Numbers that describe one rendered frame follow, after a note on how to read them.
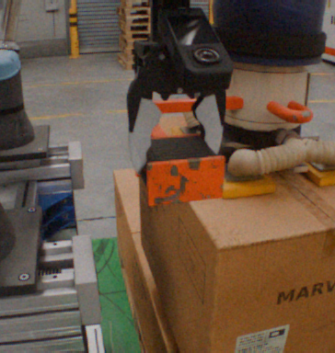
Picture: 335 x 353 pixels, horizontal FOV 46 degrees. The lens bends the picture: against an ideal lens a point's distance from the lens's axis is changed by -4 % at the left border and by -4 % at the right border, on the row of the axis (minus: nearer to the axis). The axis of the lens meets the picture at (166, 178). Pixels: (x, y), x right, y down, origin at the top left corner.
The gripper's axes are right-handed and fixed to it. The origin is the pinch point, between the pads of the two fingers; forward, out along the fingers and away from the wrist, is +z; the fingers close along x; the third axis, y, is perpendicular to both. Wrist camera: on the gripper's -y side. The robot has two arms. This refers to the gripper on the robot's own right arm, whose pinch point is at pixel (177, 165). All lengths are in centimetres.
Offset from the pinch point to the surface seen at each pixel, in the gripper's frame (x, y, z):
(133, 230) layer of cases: -9, 90, 64
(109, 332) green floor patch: 4, 92, 119
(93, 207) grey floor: 0, 210, 117
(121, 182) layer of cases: -11, 132, 63
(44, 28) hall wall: 54, 984, 35
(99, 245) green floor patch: 1, 162, 117
